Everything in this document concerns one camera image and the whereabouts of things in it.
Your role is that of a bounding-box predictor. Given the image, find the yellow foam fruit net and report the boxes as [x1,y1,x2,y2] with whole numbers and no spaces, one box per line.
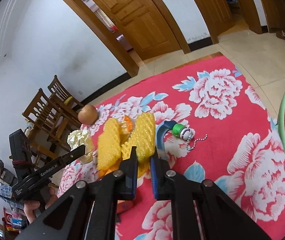
[97,113,155,176]

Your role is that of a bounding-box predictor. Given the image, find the middle wooden door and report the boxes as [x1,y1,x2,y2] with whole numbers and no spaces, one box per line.
[194,0,235,43]

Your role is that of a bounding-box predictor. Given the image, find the near wooden chair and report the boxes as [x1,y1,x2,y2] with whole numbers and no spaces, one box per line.
[22,88,80,151]

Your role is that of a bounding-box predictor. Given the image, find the blue plastic pipe piece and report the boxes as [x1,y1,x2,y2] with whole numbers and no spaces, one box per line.
[156,120,177,151]

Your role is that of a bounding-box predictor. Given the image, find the red floral tablecloth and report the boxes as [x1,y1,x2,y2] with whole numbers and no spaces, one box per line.
[57,55,285,240]

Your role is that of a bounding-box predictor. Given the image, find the far wooden chair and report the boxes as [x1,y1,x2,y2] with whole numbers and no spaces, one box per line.
[48,75,84,108]

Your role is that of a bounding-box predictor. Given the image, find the brownish apple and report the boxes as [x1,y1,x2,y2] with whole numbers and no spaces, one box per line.
[78,104,99,125]

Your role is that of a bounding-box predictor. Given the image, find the wooden chair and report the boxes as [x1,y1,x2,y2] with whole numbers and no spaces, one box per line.
[48,75,84,108]
[22,88,80,151]

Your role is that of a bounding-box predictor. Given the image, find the green white keychain toy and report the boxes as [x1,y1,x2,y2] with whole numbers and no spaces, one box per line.
[172,123,208,152]

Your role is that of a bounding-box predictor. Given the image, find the low wooden cabinet panel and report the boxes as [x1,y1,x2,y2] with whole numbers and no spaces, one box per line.
[261,0,285,33]

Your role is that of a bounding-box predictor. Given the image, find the person's left hand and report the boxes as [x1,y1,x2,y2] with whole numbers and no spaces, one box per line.
[23,187,58,223]

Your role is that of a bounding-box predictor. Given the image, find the wooden door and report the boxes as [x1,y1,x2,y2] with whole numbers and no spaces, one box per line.
[80,0,182,61]
[194,0,235,43]

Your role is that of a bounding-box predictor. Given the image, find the left wooden door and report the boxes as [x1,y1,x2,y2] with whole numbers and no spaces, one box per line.
[80,0,182,61]

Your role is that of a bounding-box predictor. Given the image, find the white crumpled plastic wrapper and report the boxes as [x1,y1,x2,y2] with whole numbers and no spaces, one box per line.
[67,129,95,164]

